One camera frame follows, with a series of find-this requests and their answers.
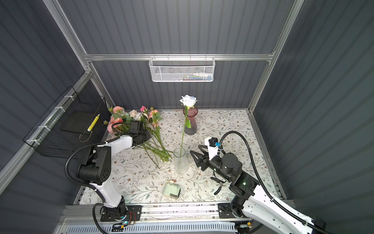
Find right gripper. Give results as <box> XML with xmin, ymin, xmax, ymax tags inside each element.
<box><xmin>190</xmin><ymin>143</ymin><xmax>232</xmax><ymax>182</ymax></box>

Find clear frosted glass vase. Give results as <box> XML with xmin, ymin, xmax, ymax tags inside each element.
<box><xmin>173</xmin><ymin>147</ymin><xmax>189</xmax><ymax>174</ymax></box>

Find white blue rose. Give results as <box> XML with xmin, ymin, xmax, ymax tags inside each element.
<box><xmin>180</xmin><ymin>95</ymin><xmax>198</xmax><ymax>149</ymax></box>

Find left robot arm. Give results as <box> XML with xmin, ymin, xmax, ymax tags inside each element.
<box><xmin>77</xmin><ymin>130</ymin><xmax>151</xmax><ymax>221</ymax></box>

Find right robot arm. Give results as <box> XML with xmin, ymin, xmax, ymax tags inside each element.
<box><xmin>190</xmin><ymin>145</ymin><xmax>326</xmax><ymax>234</ymax></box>

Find dark red glass vase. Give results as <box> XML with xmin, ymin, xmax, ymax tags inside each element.
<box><xmin>183</xmin><ymin>107</ymin><xmax>198</xmax><ymax>136</ymax></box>

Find flower bunch on table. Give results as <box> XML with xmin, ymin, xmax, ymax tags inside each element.
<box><xmin>103</xmin><ymin>106</ymin><xmax>172</xmax><ymax>165</ymax></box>

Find tubes in white basket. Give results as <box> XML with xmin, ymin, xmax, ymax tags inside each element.
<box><xmin>171</xmin><ymin>73</ymin><xmax>214</xmax><ymax>82</ymax></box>

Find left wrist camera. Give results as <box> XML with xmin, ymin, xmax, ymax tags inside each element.
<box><xmin>128</xmin><ymin>121</ymin><xmax>143</xmax><ymax>135</ymax></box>

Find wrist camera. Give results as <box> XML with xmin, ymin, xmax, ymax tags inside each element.
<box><xmin>128</xmin><ymin>121</ymin><xmax>143</xmax><ymax>135</ymax></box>
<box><xmin>204</xmin><ymin>137</ymin><xmax>221</xmax><ymax>160</ymax></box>

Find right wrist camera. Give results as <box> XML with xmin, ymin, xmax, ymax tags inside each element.
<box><xmin>204</xmin><ymin>137</ymin><xmax>221</xmax><ymax>160</ymax></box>

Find aluminium front rail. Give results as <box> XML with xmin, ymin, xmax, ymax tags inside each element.
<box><xmin>55</xmin><ymin>201</ymin><xmax>252</xmax><ymax>232</ymax></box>

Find black wire wall basket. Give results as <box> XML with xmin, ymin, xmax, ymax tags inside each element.
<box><xmin>23</xmin><ymin>85</ymin><xmax>110</xmax><ymax>159</ymax></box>

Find white wire wall basket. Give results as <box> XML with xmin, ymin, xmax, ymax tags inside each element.
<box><xmin>149</xmin><ymin>57</ymin><xmax>216</xmax><ymax>82</ymax></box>

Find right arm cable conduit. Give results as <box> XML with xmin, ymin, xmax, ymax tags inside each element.
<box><xmin>219</xmin><ymin>131</ymin><xmax>331</xmax><ymax>234</ymax></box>

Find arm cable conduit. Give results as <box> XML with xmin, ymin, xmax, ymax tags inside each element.
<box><xmin>65</xmin><ymin>121</ymin><xmax>138</xmax><ymax>194</ymax></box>
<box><xmin>219</xmin><ymin>131</ymin><xmax>331</xmax><ymax>234</ymax></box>

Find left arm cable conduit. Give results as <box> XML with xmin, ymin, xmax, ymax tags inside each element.
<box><xmin>65</xmin><ymin>121</ymin><xmax>138</xmax><ymax>194</ymax></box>

